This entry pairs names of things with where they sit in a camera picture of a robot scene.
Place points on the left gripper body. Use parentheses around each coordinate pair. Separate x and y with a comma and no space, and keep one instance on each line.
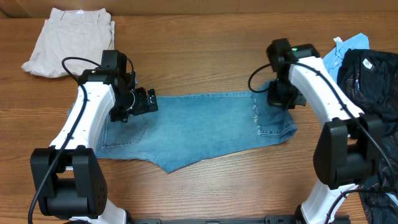
(134,102)

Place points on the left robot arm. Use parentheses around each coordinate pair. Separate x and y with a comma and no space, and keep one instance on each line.
(69,182)

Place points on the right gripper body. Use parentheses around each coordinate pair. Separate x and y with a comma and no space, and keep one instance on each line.
(283,94)

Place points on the blue denim jeans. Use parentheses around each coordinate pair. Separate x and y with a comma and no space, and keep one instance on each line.
(191,128)

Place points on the light blue shirt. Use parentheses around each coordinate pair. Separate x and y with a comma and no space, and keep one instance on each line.
(333,60)

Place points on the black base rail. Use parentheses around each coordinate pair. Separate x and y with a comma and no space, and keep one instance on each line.
(270,219)

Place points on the folded beige trousers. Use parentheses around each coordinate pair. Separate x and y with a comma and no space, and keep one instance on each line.
(78,33)

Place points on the black printed garment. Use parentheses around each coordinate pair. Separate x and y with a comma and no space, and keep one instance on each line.
(369,79)

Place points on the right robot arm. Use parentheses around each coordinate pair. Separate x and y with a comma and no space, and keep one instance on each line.
(348,151)

